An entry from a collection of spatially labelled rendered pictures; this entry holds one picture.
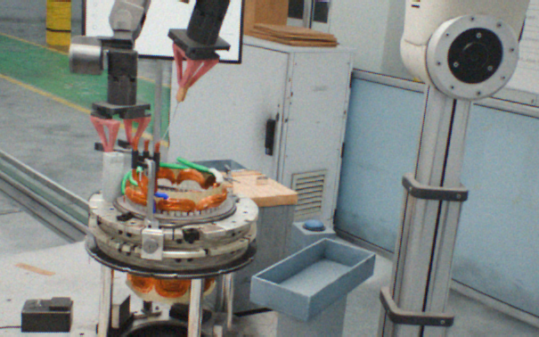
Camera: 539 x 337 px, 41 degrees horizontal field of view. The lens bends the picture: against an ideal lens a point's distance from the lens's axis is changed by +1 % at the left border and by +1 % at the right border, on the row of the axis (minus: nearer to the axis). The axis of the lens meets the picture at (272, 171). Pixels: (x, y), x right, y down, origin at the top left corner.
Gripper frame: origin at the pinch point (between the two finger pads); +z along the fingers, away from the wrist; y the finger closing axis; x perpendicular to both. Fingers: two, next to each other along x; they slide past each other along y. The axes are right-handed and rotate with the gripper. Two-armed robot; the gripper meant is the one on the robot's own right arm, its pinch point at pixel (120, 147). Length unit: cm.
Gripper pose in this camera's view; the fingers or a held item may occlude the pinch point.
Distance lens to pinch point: 149.2
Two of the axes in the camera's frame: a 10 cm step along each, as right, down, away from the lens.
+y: -6.0, 1.7, -7.8
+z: -0.9, 9.6, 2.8
